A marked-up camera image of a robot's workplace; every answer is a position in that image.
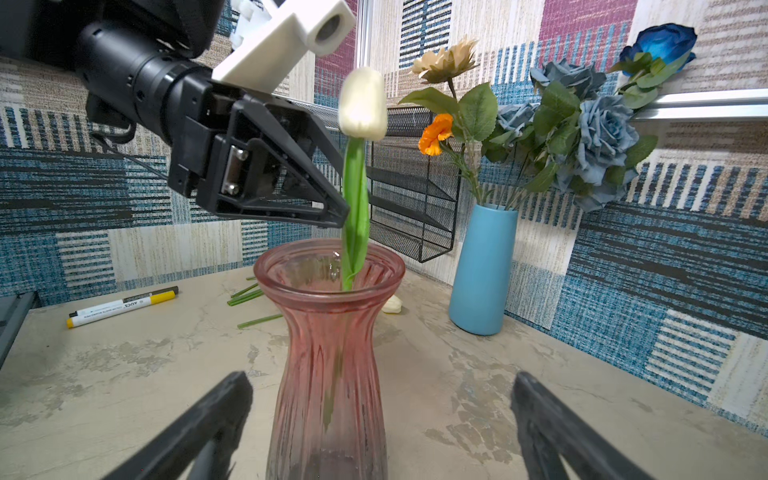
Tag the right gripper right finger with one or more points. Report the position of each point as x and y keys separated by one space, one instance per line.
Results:
x=552 y=436

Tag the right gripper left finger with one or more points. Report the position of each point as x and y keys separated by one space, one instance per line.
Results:
x=200 y=443

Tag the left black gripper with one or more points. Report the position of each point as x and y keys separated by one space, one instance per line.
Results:
x=249 y=155

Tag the white tulip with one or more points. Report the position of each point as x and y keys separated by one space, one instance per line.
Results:
x=393 y=305
x=362 y=117

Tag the red ribbed glass vase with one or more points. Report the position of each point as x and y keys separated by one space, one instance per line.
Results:
x=328 y=422

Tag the teal ceramic vase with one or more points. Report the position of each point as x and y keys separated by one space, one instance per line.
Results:
x=481 y=283

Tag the tulip bunch with green leaves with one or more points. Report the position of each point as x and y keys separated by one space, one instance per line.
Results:
x=252 y=301

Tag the orange marigold flower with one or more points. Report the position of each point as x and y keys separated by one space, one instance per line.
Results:
x=434 y=135

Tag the cream sunflower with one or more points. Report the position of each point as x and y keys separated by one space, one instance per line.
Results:
x=474 y=113

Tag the pale blue rose bouquet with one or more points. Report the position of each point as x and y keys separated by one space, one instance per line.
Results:
x=577 y=139

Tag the bright blue rose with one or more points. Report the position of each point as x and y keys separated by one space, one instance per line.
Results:
x=658 y=54

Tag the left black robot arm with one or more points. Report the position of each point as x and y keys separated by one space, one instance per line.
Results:
x=122 y=51

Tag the yellow marker pen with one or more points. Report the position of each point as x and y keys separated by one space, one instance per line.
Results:
x=117 y=307

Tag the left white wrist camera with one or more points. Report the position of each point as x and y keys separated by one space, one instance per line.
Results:
x=271 y=37

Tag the black wire shelf rack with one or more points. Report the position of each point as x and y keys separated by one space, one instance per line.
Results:
x=413 y=197

